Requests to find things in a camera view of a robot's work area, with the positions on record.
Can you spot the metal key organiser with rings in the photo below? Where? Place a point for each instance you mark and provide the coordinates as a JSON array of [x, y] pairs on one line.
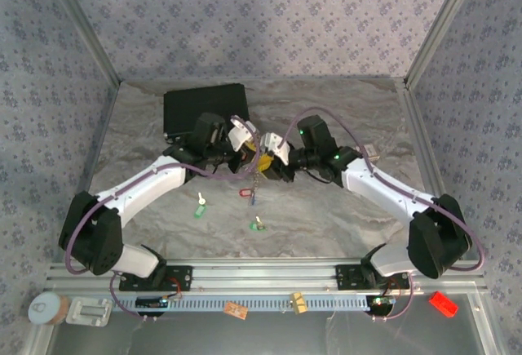
[[257, 183]]

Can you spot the red key tag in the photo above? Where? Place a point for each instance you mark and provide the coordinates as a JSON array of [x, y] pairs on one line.
[[244, 192]]

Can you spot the blue key tag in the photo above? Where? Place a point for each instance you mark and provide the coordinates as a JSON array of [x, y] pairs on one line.
[[253, 201]]

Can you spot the green key tag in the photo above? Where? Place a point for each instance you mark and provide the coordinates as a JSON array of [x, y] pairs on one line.
[[198, 212]]

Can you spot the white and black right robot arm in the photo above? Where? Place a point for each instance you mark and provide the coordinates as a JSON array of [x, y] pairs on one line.
[[383, 187]]

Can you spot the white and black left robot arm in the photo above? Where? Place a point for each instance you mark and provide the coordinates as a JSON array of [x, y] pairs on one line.
[[138, 185]]

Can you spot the small playing card box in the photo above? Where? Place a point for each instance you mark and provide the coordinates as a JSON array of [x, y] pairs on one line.
[[371, 152]]

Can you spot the tan wooden block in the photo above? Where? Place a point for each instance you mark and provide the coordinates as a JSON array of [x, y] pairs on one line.
[[298, 303]]

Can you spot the left circuit board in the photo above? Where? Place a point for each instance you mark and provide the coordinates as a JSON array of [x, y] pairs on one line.
[[153, 302]]

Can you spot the circuit board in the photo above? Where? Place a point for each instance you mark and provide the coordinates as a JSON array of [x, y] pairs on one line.
[[382, 301], [153, 302]]

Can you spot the right circuit board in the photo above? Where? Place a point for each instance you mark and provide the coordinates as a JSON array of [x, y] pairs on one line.
[[382, 301]]

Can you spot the red plastic block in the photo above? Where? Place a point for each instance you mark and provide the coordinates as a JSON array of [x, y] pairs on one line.
[[443, 304]]

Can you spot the white plastic holder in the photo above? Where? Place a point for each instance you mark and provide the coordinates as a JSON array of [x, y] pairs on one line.
[[89, 311]]

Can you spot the aluminium table edge rail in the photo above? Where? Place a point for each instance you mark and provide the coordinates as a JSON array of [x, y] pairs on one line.
[[418, 126], [98, 147]]

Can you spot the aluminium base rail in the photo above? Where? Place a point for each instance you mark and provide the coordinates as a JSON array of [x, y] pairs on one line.
[[261, 275]]

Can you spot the aluminium frame post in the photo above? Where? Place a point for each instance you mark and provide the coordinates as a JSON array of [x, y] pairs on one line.
[[440, 24], [85, 24]]

